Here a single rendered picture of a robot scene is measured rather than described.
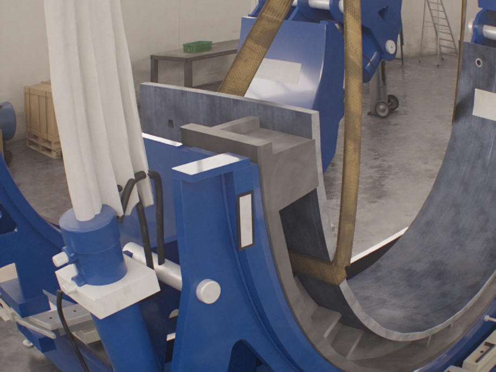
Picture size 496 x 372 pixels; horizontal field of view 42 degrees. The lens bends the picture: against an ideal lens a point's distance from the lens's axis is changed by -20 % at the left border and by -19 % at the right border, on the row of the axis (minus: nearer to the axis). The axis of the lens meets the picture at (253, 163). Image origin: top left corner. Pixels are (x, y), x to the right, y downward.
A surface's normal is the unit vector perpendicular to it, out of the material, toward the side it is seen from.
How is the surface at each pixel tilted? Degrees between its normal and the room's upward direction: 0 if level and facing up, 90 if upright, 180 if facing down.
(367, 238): 0
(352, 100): 81
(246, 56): 105
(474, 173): 45
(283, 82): 65
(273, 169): 90
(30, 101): 90
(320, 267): 115
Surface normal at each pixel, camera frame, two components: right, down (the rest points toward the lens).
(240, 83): 0.42, 0.47
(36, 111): -0.72, 0.22
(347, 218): 0.83, 0.00
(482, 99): -0.70, -0.04
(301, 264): -0.64, 0.60
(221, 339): 0.69, 0.18
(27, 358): -0.03, -0.96
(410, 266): -0.21, -0.87
